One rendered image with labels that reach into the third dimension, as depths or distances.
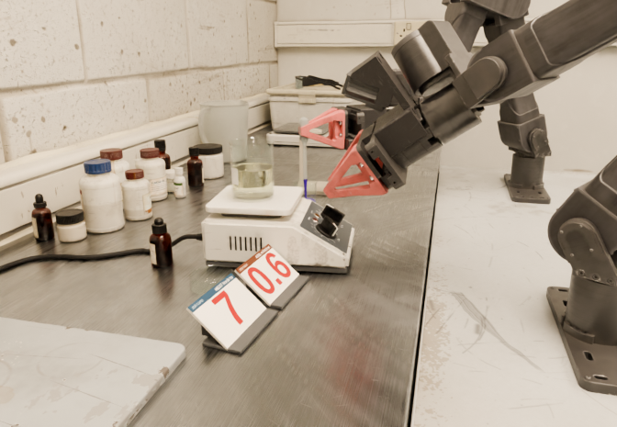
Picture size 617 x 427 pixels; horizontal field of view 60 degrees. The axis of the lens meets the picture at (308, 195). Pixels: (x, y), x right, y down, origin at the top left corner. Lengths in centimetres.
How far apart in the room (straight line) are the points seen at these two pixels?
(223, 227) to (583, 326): 44
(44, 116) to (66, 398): 64
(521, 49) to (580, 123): 166
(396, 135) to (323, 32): 156
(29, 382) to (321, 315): 30
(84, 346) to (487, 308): 44
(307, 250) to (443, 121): 24
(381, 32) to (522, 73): 157
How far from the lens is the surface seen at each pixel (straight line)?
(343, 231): 78
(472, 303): 68
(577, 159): 225
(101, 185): 91
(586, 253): 57
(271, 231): 71
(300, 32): 219
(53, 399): 53
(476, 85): 58
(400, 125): 62
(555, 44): 57
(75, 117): 113
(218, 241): 73
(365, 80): 62
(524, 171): 116
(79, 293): 73
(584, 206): 57
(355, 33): 214
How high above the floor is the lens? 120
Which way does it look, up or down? 16 degrees down
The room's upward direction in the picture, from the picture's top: straight up
